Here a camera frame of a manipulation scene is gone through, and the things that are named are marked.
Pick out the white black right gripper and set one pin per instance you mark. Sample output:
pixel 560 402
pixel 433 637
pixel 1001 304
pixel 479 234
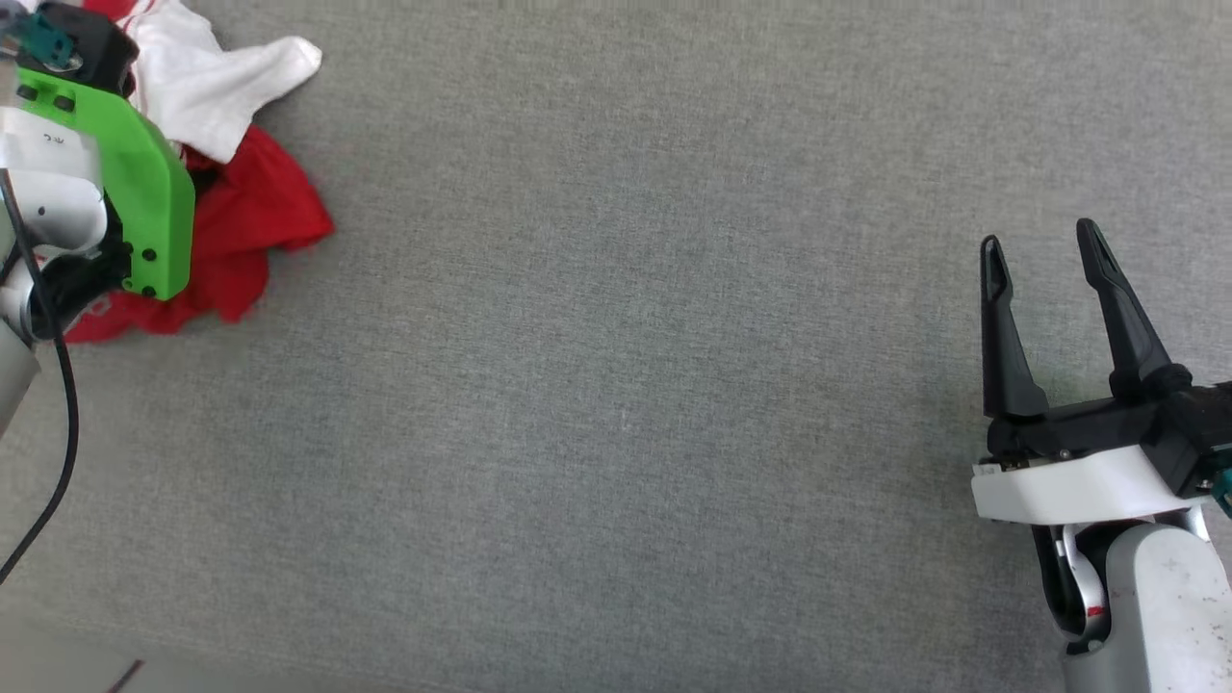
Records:
pixel 1078 481

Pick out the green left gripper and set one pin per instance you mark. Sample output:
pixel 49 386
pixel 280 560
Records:
pixel 144 192

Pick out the red and white basketball jersey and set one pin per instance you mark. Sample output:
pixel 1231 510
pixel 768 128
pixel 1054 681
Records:
pixel 260 202

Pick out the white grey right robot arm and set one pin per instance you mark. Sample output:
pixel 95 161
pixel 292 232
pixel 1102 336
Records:
pixel 1165 606

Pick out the grey fabric work surface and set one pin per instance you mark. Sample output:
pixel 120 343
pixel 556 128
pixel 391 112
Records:
pixel 616 385

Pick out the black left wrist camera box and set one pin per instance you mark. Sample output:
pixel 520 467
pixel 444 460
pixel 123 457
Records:
pixel 96 43

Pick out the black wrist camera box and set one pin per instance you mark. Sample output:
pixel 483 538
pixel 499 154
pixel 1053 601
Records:
pixel 96 43
pixel 1198 433

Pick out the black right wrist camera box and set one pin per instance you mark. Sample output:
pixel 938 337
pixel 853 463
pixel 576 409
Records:
pixel 1198 433

